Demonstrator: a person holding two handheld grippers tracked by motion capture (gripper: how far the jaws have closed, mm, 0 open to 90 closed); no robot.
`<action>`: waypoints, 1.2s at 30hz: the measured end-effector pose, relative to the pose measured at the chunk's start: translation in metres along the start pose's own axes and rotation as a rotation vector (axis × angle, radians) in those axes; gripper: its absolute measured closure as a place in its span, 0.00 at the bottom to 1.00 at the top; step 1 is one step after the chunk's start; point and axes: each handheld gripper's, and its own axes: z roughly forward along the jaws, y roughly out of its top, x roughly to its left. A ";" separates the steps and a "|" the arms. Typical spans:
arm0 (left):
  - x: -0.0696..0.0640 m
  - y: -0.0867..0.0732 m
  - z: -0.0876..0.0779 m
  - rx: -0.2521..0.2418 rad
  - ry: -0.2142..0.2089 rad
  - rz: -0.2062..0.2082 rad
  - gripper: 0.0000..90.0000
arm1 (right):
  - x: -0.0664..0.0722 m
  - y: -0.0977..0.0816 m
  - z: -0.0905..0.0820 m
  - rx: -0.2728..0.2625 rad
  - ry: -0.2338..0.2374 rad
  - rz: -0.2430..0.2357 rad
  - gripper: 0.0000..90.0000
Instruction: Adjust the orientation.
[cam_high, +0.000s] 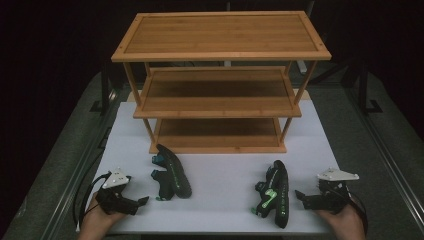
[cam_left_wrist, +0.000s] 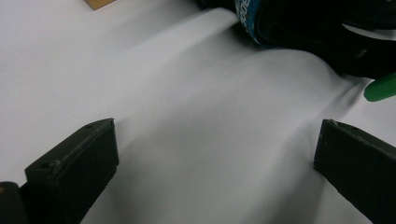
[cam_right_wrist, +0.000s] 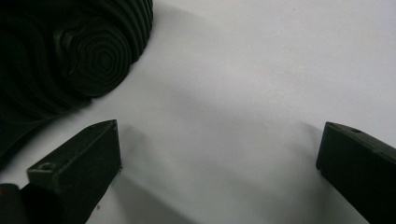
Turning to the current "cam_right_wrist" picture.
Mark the black ribbed round object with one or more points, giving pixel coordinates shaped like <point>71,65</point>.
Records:
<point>93,56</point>

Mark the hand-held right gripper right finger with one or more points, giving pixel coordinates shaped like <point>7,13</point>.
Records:
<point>358,168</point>

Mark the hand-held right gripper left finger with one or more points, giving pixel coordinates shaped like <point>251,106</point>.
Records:
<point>77,161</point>

